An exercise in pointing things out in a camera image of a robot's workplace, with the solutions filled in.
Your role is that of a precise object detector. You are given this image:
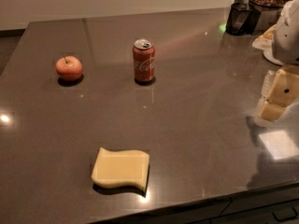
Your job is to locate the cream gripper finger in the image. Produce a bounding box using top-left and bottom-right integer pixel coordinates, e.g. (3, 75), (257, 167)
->
(256, 65), (299, 121)

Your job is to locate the red coke can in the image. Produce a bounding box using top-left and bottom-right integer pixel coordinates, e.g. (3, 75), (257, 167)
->
(133, 38), (155, 84)

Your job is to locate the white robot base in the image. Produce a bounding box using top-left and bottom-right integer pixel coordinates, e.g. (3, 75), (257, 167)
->
(263, 48), (283, 66)

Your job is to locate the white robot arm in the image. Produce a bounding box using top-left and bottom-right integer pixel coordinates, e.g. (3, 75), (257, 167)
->
(256, 0), (299, 123)

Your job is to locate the yellow wavy sponge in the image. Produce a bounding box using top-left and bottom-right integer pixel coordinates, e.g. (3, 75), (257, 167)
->
(91, 147), (150, 191)

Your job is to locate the snack packet on counter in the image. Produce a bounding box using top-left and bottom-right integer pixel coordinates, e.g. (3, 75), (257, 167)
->
(252, 24), (276, 50)

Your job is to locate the red yellow apple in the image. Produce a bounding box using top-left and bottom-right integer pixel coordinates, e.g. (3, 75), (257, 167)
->
(55, 56), (83, 82)

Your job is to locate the dark cabinet drawer handle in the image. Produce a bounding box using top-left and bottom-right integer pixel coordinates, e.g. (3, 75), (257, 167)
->
(272, 207), (299, 223)

